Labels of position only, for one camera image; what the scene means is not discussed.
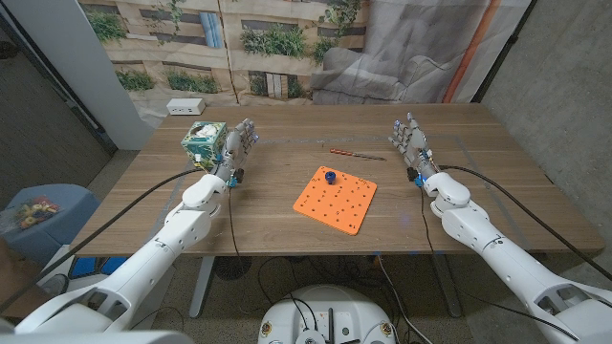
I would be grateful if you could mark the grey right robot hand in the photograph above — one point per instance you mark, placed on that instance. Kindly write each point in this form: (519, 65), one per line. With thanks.
(415, 145)

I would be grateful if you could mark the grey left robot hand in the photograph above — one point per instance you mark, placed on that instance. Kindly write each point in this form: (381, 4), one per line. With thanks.
(234, 153)

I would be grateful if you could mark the blue peg toy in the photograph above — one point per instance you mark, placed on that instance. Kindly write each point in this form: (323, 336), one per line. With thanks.
(330, 177)

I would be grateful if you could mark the orange square pegboard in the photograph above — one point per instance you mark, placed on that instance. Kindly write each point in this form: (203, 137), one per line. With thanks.
(334, 205)

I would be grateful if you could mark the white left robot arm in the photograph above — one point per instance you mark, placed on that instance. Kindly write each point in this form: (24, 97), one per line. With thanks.
(158, 253)

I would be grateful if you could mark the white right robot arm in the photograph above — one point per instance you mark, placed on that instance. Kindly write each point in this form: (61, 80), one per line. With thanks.
(502, 258)

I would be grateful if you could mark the green floral tissue box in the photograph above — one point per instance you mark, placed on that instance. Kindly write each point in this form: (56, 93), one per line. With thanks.
(203, 143)

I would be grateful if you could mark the white power strip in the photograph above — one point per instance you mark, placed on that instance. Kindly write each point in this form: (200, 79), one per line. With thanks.
(185, 106)

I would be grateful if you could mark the black round disc under table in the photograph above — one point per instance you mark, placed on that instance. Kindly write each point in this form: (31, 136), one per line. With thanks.
(232, 267)

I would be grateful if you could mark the printed fabric backdrop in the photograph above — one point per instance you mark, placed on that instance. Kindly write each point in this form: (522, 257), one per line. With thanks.
(287, 48)

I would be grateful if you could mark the white table leg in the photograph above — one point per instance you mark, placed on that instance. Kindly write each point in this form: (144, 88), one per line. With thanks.
(202, 286)

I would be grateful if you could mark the grey table leg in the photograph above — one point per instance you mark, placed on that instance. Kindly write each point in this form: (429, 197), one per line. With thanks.
(447, 286)

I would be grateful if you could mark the blue bin with items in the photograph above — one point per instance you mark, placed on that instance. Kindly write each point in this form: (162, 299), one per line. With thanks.
(72, 210)

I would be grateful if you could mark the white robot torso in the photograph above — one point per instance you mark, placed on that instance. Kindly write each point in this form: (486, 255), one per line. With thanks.
(327, 310)

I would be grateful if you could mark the white base with blue panels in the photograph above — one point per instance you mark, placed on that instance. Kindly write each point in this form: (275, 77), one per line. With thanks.
(91, 267)

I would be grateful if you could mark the clear bag of colourful toys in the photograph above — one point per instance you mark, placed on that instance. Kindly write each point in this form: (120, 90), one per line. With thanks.
(33, 212)

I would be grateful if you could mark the grey shoe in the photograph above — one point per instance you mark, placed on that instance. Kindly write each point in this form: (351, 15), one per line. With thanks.
(53, 285)

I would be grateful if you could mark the person's brown trouser leg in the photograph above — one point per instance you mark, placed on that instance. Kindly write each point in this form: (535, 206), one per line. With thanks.
(16, 282)

